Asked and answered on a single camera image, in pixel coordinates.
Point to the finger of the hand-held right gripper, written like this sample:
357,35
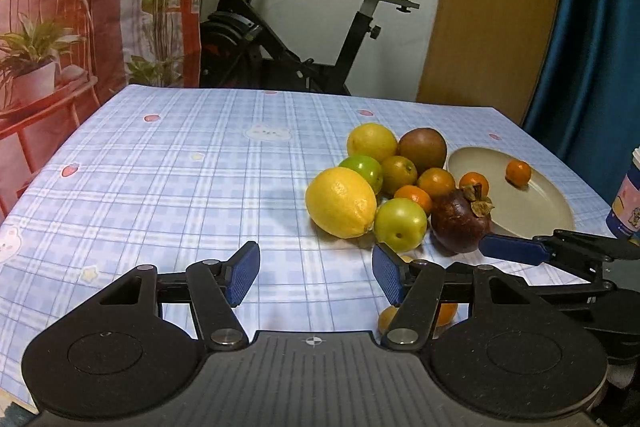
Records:
510,249
570,292

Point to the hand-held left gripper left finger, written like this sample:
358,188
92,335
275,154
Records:
242,274

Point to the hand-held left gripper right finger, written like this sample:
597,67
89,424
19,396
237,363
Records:
387,272

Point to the beige round plate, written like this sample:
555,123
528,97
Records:
530,207

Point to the small orange mandarin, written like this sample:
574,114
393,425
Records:
517,172
472,181
412,196
387,322
436,182

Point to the dark purple mangosteen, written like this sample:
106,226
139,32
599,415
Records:
457,222

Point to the smooth oval yellow lemon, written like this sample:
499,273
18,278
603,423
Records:
340,202

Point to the yellowish green-tinged orange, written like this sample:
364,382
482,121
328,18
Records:
398,172

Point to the brown round fruit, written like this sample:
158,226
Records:
422,149

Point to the round dimpled yellow citrus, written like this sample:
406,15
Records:
372,142

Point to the printed paper cup white lid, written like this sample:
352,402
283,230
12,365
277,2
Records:
625,207

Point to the blue plaid tablecloth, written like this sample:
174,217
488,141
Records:
175,187

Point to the black exercise bike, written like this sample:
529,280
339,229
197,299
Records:
235,42

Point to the dark blue curtain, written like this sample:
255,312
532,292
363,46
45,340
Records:
600,32

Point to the brown wooden board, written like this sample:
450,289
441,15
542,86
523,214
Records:
490,7

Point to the pink printed backdrop cloth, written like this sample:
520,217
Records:
75,7

